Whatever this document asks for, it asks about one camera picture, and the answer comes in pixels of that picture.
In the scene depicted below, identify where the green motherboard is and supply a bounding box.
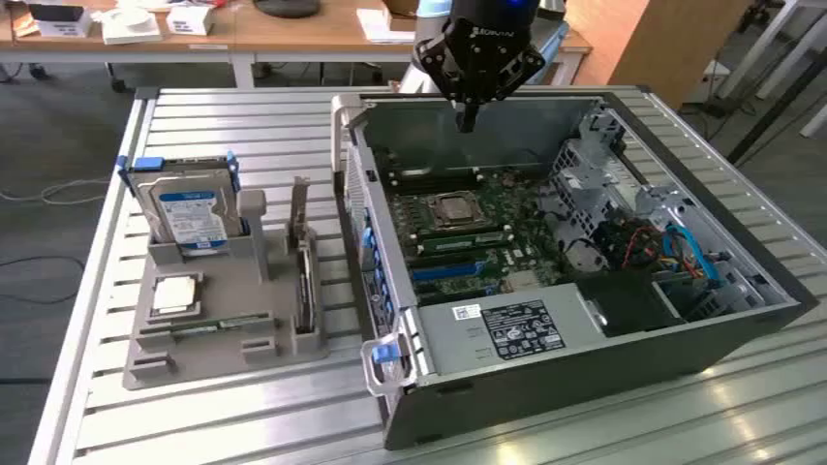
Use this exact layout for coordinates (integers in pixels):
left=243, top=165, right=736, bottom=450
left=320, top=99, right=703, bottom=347
left=380, top=167, right=583, bottom=309

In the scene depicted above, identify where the blue SATA wire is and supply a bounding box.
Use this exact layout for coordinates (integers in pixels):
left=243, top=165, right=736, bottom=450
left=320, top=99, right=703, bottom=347
left=663, top=224, right=724, bottom=292

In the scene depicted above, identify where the black metal stand leg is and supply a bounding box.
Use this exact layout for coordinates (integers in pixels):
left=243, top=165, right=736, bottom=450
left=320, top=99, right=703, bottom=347
left=726, top=62, right=827, bottom=166

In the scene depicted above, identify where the blue expansion slot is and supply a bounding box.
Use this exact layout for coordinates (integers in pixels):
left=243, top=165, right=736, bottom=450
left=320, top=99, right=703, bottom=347
left=411, top=263, right=491, bottom=283

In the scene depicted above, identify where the black round stand base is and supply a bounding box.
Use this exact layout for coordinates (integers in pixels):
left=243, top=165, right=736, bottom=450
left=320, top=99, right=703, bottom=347
left=251, top=0, right=321, bottom=19

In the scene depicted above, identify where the black floor cable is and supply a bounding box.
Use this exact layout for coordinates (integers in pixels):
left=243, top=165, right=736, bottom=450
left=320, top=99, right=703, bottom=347
left=0, top=256, right=83, bottom=272

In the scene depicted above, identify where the clean silver CPU chip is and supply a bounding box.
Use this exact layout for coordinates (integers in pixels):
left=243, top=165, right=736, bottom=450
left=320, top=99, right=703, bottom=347
left=151, top=278, right=200, bottom=315

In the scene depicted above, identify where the wooden cabinet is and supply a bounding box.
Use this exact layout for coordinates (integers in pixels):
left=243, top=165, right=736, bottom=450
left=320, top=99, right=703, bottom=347
left=564, top=0, right=756, bottom=111

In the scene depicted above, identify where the white labelled box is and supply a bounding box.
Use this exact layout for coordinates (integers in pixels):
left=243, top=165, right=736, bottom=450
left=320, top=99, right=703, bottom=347
left=165, top=4, right=219, bottom=37

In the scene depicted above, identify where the white box black top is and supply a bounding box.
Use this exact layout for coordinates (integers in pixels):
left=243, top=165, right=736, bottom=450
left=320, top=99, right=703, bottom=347
left=29, top=3, right=96, bottom=38

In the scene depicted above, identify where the CPU chip with paste residue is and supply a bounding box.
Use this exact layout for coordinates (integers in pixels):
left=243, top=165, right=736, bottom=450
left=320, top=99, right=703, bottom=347
left=440, top=197, right=477, bottom=223

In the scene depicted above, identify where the white round device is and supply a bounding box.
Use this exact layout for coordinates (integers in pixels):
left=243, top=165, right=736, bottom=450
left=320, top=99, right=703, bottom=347
left=112, top=0, right=156, bottom=23

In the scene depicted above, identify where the white floor cable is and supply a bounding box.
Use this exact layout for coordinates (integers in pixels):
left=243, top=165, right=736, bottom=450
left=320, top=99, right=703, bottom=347
left=0, top=176, right=112, bottom=204

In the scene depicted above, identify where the black NVIDIA graphics card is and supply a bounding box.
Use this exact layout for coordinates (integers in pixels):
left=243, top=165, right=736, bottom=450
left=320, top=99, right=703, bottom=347
left=287, top=176, right=319, bottom=335

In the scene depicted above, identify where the hard disk with blue caddy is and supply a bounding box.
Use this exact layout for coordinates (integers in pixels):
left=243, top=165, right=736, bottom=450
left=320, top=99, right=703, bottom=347
left=117, top=150, right=251, bottom=257

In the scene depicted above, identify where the grey plastic parts rack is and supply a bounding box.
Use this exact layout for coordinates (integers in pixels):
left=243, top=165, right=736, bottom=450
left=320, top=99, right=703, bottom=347
left=121, top=188, right=335, bottom=391

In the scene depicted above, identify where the grey power supply unit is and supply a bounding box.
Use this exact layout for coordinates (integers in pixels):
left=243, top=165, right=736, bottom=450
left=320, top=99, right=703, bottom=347
left=412, top=283, right=605, bottom=378

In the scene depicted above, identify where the white table frame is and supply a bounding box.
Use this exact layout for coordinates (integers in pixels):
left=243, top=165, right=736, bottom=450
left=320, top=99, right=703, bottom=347
left=714, top=0, right=827, bottom=140

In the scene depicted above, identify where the wooden desk white frame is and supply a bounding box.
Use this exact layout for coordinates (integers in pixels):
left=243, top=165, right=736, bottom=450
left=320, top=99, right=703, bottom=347
left=231, top=0, right=595, bottom=91
left=0, top=0, right=237, bottom=91

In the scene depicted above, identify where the long black expansion slot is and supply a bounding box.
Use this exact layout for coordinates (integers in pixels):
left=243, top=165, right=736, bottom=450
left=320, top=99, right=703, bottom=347
left=417, top=289, right=497, bottom=299
left=416, top=282, right=496, bottom=292

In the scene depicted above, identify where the white flat box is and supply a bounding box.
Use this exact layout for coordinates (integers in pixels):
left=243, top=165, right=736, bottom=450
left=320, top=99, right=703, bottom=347
left=101, top=16, right=163, bottom=47

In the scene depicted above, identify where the brown cardboard box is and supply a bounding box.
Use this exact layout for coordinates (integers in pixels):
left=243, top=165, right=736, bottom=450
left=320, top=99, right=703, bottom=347
left=380, top=0, right=421, bottom=31

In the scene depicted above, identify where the white booklet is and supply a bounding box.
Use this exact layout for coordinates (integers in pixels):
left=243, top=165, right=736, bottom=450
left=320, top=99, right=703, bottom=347
left=355, top=8, right=416, bottom=46

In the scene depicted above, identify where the brown paper envelope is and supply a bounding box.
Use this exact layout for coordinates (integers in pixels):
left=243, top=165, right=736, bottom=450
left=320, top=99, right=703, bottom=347
left=9, top=5, right=41, bottom=39

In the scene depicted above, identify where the black plastic shroud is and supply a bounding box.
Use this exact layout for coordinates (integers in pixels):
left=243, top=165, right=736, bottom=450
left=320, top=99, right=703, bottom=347
left=572, top=270, right=687, bottom=339

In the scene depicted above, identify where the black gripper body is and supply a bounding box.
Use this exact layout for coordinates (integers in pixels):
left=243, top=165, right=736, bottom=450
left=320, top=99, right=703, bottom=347
left=444, top=0, right=537, bottom=104

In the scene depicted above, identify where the white box red dot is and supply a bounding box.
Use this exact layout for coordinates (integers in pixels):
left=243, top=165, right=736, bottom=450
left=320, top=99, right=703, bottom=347
left=684, top=57, right=732, bottom=106

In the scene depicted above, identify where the red power wire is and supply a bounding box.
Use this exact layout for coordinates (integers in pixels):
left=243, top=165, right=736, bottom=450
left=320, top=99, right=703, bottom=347
left=621, top=226, right=662, bottom=266

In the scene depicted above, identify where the open black PC case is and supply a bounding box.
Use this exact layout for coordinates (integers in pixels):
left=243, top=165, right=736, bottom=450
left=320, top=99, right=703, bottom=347
left=328, top=90, right=822, bottom=451

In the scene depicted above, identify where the metal CPU socket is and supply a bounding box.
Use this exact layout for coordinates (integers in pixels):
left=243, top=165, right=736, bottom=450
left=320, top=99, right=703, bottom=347
left=428, top=190, right=484, bottom=230

